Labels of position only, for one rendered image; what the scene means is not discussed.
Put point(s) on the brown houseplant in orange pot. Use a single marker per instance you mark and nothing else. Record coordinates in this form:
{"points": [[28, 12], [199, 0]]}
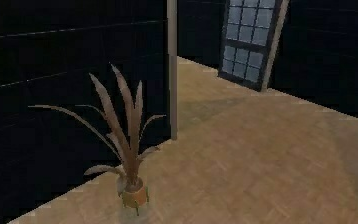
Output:
{"points": [[131, 156]]}

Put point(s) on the dark framed glass-pane door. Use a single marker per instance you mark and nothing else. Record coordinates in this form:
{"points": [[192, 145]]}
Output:
{"points": [[247, 40]]}

